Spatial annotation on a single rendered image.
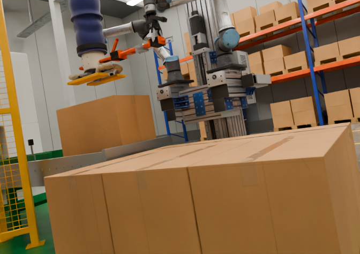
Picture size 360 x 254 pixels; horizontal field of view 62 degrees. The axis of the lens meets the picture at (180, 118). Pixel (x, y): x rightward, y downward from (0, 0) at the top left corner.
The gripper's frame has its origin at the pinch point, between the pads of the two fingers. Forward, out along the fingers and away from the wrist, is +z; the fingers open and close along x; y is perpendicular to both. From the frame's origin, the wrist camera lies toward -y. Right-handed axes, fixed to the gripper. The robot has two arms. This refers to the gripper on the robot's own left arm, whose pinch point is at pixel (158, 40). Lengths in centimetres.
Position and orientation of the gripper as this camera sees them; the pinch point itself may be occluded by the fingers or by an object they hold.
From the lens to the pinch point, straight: 204.2
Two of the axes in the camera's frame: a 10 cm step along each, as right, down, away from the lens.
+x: -5.2, 0.7, -8.5
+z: 1.7, 9.9, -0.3
